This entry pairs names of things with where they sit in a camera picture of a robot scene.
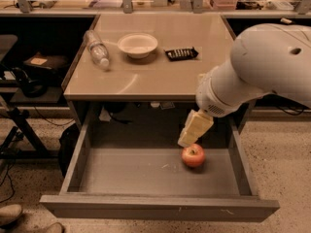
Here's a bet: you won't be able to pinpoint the clear plastic water bottle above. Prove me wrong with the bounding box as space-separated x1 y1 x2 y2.
85 30 110 71

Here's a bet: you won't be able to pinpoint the grey shoe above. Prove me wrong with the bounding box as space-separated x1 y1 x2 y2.
42 222 64 233
0 204 23 227

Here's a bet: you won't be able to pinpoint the grey counter cabinet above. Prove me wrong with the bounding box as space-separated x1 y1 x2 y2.
60 13 266 131

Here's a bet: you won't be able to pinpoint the red apple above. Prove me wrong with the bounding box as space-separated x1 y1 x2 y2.
181 144 205 168

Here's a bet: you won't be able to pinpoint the black headphones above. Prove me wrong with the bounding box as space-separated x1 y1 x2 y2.
12 67 48 98

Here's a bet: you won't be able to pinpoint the white ceramic bowl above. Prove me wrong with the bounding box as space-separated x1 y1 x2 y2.
118 33 158 59

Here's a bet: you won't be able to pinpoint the black metal stand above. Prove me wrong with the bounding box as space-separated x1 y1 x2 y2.
0 108 58 160

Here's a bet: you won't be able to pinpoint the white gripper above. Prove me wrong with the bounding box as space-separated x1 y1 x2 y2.
178 69 242 147

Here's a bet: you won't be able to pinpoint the white cane stick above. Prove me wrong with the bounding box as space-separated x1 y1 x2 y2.
280 17 294 25

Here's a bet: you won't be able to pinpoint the dark box with label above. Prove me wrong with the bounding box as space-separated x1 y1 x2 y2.
22 52 70 79

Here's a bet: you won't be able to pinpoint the black snack bar wrapper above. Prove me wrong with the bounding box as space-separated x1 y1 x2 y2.
165 48 199 61

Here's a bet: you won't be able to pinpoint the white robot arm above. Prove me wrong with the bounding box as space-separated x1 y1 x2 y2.
178 23 311 147

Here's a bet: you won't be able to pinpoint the grey open drawer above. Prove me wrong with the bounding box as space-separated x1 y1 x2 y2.
41 119 280 222

